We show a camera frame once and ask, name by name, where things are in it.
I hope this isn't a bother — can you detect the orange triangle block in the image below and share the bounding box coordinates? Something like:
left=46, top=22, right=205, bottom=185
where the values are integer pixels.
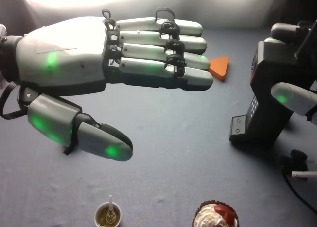
left=209, top=55, right=230, bottom=83

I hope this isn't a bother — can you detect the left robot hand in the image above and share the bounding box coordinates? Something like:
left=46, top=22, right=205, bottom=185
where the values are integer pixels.
left=16, top=8, right=215, bottom=163

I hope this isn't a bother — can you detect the white spoon in green soup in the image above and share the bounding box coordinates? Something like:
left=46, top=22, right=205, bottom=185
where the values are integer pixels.
left=105, top=195, right=116, bottom=224

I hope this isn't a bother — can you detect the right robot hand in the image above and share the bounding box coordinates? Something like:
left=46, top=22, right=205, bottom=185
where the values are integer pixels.
left=264, top=20, right=317, bottom=126

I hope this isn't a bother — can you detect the small cup of green soup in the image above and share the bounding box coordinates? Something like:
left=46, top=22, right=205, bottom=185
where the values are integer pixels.
left=94, top=202, right=122, bottom=227

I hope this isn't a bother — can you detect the toy cupcake with cream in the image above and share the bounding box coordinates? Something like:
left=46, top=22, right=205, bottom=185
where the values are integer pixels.
left=192, top=200, right=240, bottom=227

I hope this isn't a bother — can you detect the black brick toy phone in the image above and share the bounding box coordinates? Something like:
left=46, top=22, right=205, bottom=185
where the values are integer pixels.
left=229, top=18, right=317, bottom=146

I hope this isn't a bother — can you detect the white backdrop curtain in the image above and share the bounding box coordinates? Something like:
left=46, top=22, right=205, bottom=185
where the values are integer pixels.
left=0, top=0, right=317, bottom=36

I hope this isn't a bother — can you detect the grey table cloth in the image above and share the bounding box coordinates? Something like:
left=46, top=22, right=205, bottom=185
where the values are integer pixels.
left=0, top=24, right=317, bottom=227

